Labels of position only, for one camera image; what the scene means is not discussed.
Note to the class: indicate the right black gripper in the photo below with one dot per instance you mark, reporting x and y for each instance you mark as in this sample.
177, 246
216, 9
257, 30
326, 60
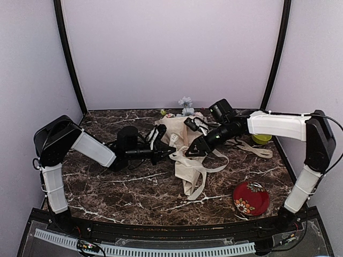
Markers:
199, 142

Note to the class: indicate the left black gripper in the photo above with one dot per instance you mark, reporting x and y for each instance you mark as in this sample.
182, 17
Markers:
158, 153

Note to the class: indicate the white printed ribbon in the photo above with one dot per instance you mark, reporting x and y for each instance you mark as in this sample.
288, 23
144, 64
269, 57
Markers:
209, 166

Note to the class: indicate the beige wrapping paper sheet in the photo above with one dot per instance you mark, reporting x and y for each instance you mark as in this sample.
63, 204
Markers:
176, 125

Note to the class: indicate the pink fake rose stem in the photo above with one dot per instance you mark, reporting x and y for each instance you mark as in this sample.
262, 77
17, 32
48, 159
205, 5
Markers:
199, 113

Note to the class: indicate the blue fake flower stem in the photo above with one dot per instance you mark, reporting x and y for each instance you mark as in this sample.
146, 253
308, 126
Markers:
186, 104

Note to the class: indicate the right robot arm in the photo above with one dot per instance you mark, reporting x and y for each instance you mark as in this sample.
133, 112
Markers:
311, 131

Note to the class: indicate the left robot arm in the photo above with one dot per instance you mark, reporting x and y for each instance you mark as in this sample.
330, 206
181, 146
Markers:
56, 142

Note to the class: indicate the yellow-green cup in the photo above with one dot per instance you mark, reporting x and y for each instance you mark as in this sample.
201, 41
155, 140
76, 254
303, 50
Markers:
261, 139

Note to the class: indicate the red floral plate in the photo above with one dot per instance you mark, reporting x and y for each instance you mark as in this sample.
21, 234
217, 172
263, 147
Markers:
251, 199

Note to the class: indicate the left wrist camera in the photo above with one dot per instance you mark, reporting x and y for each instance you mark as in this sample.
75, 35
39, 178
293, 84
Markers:
156, 134

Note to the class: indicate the black front table rail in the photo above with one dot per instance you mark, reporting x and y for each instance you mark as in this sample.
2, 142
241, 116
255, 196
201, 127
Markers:
258, 229

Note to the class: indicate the white slotted cable duct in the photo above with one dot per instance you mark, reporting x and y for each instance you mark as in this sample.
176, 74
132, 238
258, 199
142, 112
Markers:
143, 248

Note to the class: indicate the right black frame post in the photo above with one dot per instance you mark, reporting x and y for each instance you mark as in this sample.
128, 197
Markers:
277, 54

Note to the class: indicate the black frame post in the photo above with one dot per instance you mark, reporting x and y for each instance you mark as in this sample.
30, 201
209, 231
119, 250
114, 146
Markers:
277, 54
68, 55

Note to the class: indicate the left black frame post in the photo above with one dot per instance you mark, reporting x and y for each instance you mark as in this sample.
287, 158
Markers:
68, 55

